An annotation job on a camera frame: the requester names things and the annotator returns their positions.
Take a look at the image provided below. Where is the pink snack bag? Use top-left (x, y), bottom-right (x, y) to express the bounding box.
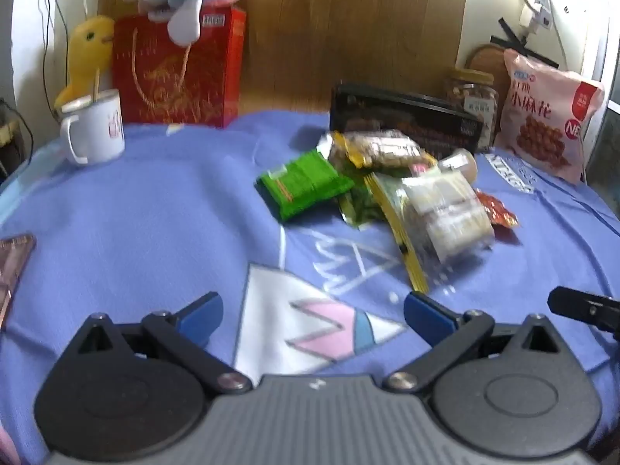
top-left (493, 48), bottom-right (606, 185)

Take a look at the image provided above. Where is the dark green snack packet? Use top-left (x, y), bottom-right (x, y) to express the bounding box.
top-left (339, 174), bottom-right (389, 231)

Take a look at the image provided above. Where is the pink flat card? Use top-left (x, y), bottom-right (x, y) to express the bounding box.
top-left (0, 234), bottom-right (38, 331)

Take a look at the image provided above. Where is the clear jar of nuts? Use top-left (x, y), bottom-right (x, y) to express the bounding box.
top-left (444, 68), bottom-right (499, 149)

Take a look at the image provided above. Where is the round wooden board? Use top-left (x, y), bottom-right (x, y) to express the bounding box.
top-left (466, 43), bottom-right (509, 76)

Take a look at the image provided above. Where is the beige nut snack packet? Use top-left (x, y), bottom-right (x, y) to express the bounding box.
top-left (317, 130), bottom-right (439, 170)

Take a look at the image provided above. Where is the black box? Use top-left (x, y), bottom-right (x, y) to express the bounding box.
top-left (329, 83), bottom-right (486, 158)

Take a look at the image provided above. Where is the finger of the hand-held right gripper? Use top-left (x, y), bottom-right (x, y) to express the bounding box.
top-left (547, 287), bottom-right (620, 336)

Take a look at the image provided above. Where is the red gift bag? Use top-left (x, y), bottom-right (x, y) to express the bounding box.
top-left (112, 7), bottom-right (247, 129)

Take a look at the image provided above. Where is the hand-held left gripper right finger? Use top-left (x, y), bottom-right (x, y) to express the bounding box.
top-left (382, 291), bottom-right (575, 394)

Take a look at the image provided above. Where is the yellow plush duck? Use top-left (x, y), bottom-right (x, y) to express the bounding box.
top-left (53, 15), bottom-right (117, 110)

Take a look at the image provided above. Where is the white enamel mug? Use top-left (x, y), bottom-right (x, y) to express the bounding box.
top-left (59, 88), bottom-right (126, 166)

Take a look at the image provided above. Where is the white power adapter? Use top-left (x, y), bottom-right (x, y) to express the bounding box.
top-left (517, 0), bottom-right (556, 38)

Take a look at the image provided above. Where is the blue printed blanket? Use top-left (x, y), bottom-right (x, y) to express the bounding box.
top-left (0, 109), bottom-right (620, 465)

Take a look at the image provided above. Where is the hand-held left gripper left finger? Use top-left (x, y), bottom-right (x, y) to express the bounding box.
top-left (65, 292), bottom-right (253, 395)

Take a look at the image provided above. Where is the black cable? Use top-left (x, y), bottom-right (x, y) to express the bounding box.
top-left (41, 0), bottom-right (69, 110)

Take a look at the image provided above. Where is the wooden panel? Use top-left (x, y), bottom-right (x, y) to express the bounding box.
top-left (99, 0), bottom-right (472, 118)

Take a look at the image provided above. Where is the beige sausage snack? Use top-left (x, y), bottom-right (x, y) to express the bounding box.
top-left (438, 149), bottom-right (479, 183)

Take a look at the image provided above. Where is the large clear yellow-edged snack packet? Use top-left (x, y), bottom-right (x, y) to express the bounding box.
top-left (367, 172), bottom-right (496, 295)

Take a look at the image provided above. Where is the black tape strip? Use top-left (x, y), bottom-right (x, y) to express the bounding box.
top-left (490, 18), bottom-right (561, 69)

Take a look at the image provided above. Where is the small red snack packet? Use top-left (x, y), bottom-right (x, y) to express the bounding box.
top-left (475, 189), bottom-right (520, 229)

